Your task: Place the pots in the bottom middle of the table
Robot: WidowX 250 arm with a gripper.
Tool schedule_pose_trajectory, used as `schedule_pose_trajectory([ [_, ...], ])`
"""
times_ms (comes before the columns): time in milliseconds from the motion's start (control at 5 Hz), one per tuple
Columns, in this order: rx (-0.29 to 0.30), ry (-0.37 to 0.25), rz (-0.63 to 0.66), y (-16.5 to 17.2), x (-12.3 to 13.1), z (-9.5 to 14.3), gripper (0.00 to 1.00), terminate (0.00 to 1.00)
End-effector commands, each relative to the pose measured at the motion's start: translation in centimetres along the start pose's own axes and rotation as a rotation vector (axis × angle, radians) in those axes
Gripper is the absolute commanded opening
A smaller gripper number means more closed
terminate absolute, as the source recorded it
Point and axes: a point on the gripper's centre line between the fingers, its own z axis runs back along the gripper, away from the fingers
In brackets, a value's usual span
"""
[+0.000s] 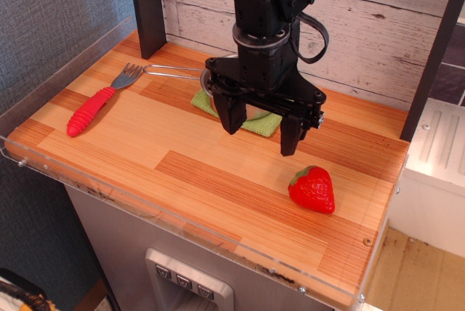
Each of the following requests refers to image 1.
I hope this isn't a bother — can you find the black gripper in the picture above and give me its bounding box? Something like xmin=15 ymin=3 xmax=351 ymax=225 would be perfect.
xmin=206 ymin=33 xmax=326 ymax=156

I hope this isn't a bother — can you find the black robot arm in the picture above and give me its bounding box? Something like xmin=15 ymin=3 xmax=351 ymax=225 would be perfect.
xmin=206 ymin=0 xmax=329 ymax=156

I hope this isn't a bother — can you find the green folded towel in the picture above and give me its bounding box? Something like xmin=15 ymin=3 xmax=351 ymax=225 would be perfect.
xmin=191 ymin=89 xmax=282 ymax=137

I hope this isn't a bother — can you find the red toy strawberry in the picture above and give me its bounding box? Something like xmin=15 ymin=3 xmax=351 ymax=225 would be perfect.
xmin=288 ymin=166 xmax=335 ymax=214

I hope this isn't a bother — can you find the silver toy fridge cabinet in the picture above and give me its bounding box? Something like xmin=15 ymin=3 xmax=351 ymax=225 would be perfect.
xmin=66 ymin=186 xmax=358 ymax=310

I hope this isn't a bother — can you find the fridge dispenser button panel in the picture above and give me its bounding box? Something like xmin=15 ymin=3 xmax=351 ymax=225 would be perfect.
xmin=145 ymin=248 xmax=235 ymax=310

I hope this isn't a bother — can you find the white toy sink unit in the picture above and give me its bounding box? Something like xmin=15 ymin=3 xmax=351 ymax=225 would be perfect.
xmin=388 ymin=99 xmax=464 ymax=257

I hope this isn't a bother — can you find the clear acrylic table guard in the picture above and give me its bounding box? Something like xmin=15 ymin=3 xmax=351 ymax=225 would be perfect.
xmin=7 ymin=16 xmax=417 ymax=304

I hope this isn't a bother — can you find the black orange object bottom left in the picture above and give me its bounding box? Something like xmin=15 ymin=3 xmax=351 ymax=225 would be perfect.
xmin=1 ymin=267 xmax=57 ymax=310

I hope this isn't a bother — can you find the dark left frame post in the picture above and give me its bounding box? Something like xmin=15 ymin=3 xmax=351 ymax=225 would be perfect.
xmin=133 ymin=0 xmax=166 ymax=59

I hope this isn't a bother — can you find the dark frame post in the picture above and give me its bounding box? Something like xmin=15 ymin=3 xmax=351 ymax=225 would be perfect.
xmin=133 ymin=0 xmax=166 ymax=59
xmin=400 ymin=0 xmax=464 ymax=142

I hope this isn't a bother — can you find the dark right frame post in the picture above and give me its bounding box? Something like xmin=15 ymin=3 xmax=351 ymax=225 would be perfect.
xmin=400 ymin=0 xmax=464 ymax=142

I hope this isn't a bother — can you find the fork with red handle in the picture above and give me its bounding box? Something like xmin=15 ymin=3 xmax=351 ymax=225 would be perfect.
xmin=67 ymin=63 xmax=143 ymax=137

